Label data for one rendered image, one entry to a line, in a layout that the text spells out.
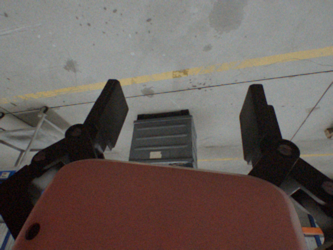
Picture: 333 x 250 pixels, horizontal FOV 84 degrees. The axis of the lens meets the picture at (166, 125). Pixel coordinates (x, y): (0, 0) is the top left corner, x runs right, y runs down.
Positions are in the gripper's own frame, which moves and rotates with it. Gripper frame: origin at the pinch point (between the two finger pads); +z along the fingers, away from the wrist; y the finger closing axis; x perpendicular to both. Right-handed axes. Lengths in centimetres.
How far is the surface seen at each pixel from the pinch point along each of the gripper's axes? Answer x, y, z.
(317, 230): -440, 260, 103
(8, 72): -93, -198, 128
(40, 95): -131, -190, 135
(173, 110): -167, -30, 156
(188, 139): -170, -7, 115
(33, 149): -224, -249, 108
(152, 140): -177, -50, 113
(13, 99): -137, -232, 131
